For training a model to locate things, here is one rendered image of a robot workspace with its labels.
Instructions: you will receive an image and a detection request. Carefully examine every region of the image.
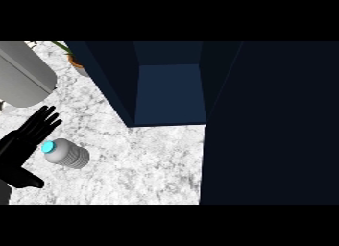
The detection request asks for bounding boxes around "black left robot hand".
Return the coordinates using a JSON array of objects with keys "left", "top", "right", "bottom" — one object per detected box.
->
[{"left": 0, "top": 105, "right": 63, "bottom": 189}]

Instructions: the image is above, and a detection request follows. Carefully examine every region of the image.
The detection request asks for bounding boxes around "clear water bottle, cyan cap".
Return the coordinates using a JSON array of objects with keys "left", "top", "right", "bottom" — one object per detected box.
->
[{"left": 40, "top": 137, "right": 91, "bottom": 170}]

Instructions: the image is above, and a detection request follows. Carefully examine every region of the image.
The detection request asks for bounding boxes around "dark blue open cabinet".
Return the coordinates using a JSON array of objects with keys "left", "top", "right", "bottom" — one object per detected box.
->
[{"left": 63, "top": 40, "right": 245, "bottom": 129}]

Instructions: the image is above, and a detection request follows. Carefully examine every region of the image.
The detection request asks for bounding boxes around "dark blue cabinet door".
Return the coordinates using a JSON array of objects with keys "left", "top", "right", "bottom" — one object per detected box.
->
[{"left": 198, "top": 40, "right": 339, "bottom": 206}]

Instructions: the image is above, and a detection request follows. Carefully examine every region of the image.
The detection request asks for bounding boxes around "potted plant, orange pot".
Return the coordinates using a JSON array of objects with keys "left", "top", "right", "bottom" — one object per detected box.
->
[{"left": 50, "top": 40, "right": 91, "bottom": 78}]

